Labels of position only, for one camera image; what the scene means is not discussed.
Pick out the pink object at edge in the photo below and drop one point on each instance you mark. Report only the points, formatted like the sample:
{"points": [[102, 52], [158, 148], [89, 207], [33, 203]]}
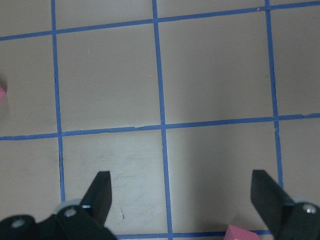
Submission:
{"points": [[2, 93]]}

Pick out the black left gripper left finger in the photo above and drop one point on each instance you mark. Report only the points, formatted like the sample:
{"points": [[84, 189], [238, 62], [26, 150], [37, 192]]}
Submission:
{"points": [[97, 200]]}

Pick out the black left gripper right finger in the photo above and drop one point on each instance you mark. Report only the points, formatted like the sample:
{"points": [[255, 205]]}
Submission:
{"points": [[270, 201]]}

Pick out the pink foam cube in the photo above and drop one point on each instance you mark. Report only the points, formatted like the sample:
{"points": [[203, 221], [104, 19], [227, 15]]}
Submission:
{"points": [[236, 233]]}

